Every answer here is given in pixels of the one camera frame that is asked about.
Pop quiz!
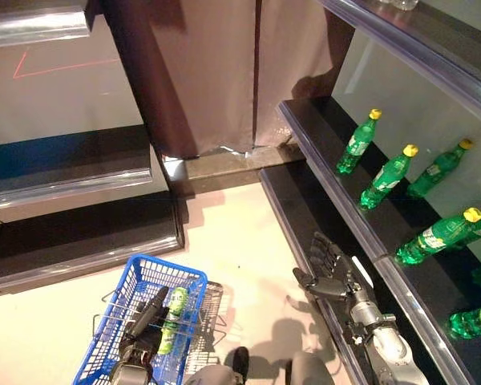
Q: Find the silver robot left leg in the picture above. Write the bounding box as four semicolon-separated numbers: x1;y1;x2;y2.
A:
184;346;250;385

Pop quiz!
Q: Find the brown curtain panel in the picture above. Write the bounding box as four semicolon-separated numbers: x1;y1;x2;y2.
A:
253;0;356;148
99;0;261;160

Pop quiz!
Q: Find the brown stone floor plinth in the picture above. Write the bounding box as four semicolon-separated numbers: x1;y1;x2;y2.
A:
160;142;308;198

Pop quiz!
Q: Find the blue plastic shopping basket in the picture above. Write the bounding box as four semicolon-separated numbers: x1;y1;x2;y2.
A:
71;253;208;385

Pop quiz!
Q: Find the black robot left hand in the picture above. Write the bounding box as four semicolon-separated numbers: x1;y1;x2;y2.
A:
118;285;170;364

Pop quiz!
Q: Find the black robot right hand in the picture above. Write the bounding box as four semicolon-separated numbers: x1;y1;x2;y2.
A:
292;231;364;300

